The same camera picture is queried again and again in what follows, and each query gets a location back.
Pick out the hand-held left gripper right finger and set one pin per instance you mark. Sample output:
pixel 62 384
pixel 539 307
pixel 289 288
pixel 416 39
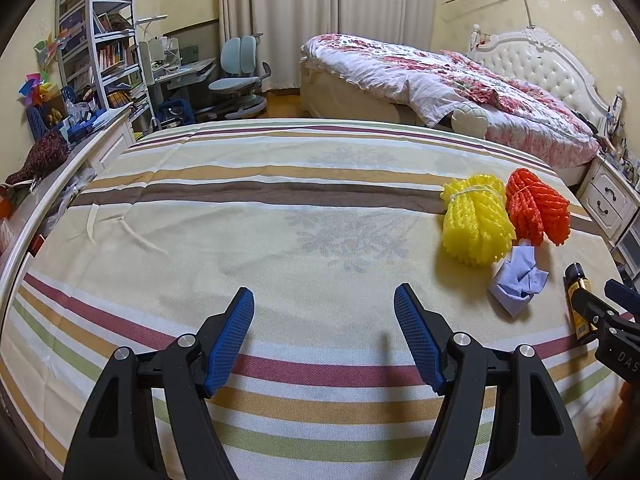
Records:
pixel 417 340

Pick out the striped bed sheet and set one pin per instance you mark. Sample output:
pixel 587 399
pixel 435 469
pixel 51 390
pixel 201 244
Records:
pixel 300 210

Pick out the lilac cloth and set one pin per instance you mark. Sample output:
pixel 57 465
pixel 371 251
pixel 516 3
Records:
pixel 515 285

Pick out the yellow foam net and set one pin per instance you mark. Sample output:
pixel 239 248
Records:
pixel 475 225

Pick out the blue crate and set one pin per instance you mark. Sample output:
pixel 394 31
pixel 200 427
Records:
pixel 172 110

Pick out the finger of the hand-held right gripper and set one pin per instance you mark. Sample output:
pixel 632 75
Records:
pixel 622 295
pixel 592 310

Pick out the white bookshelf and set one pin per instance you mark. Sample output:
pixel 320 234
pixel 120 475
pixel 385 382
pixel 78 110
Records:
pixel 100 45

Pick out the cluster of small bottles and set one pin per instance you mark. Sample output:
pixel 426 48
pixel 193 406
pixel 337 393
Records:
pixel 620 135

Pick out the colourful pinwheel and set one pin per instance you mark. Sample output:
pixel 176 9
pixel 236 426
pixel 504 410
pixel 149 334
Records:
pixel 47 47
pixel 32 87

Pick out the white bed frame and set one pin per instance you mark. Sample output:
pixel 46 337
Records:
pixel 75 160

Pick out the white desk lamp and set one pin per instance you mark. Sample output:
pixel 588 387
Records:
pixel 150 20

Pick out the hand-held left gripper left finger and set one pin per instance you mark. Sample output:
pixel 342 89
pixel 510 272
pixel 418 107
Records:
pixel 230 340

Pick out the white study desk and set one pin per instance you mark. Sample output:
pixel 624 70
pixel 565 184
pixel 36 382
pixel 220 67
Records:
pixel 185 70

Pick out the brown bottle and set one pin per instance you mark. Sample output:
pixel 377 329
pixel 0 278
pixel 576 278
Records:
pixel 575 280

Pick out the plastic drawer unit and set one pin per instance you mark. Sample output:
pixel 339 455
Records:
pixel 630 247

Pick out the large blue basket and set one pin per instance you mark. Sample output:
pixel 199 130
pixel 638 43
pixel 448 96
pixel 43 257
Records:
pixel 80 127

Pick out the white desk appliance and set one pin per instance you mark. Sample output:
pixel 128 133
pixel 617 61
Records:
pixel 160 52

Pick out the white tufted headboard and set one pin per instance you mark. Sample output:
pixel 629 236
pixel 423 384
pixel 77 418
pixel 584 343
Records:
pixel 540 65

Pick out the dark red knitted cloth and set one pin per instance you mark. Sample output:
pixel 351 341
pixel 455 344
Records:
pixel 45 152

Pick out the small blue basket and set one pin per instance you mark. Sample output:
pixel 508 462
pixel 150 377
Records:
pixel 37 122

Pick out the blue desk chair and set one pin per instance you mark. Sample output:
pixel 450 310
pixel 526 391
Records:
pixel 240 60

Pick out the white nightstand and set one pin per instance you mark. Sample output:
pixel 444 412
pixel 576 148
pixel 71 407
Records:
pixel 605 200

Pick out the orange foam net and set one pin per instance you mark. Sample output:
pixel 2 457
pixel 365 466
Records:
pixel 540 205

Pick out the beige curtains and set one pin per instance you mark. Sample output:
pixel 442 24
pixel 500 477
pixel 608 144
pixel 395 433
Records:
pixel 325 0

